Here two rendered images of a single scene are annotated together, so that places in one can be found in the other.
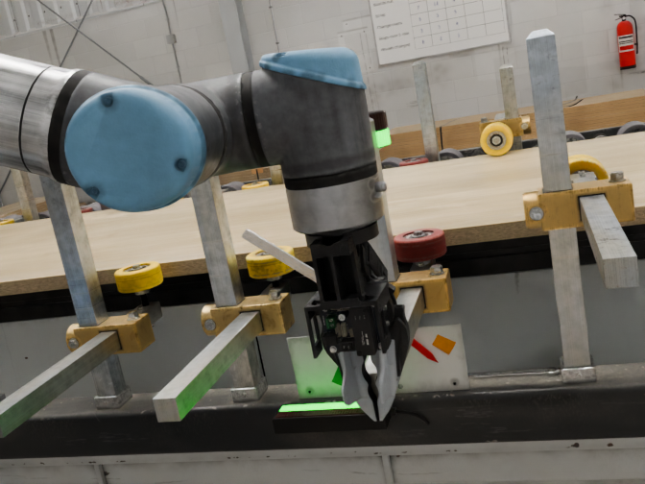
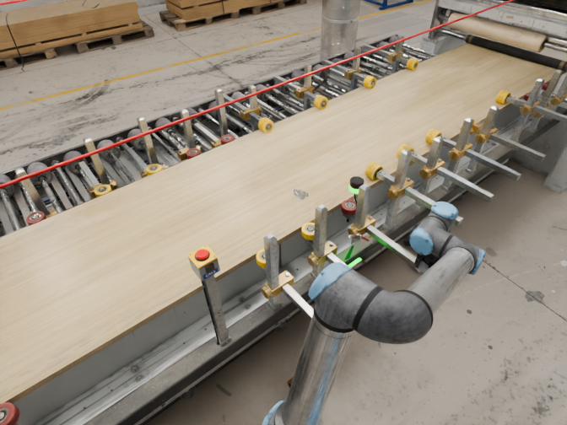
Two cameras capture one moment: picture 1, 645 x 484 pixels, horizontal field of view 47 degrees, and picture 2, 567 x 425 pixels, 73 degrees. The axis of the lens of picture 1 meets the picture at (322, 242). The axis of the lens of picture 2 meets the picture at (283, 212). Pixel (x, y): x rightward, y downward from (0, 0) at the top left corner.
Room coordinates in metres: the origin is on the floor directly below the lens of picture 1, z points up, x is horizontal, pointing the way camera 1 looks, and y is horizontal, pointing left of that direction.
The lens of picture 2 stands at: (0.58, 1.14, 2.13)
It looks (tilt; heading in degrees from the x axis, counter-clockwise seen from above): 43 degrees down; 306
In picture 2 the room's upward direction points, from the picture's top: 2 degrees counter-clockwise
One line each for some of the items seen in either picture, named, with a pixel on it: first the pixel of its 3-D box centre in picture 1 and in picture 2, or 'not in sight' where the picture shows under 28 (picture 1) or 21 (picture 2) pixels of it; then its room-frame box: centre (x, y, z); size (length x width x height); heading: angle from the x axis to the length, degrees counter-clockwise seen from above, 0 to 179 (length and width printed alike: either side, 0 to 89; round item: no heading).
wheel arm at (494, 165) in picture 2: not in sight; (472, 154); (0.74, -0.82, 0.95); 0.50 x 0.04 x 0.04; 163
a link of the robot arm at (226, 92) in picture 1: (198, 131); (429, 237); (0.70, 0.10, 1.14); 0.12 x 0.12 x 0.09; 82
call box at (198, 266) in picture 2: not in sight; (204, 263); (1.25, 0.65, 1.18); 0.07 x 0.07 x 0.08; 73
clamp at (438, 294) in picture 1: (403, 293); (361, 227); (1.03, -0.10, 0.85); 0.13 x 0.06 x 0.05; 73
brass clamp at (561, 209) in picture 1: (577, 205); (400, 189); (0.95, -0.34, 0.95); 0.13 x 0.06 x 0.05; 73
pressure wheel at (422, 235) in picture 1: (423, 266); (348, 212); (1.12, -0.15, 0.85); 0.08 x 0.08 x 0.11
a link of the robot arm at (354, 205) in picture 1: (339, 204); not in sight; (0.70, -0.02, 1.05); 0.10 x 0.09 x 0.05; 73
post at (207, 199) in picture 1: (226, 280); (319, 248); (1.10, 0.16, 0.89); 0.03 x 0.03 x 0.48; 73
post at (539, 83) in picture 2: not in sight; (524, 115); (0.59, -1.51, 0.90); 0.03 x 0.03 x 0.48; 73
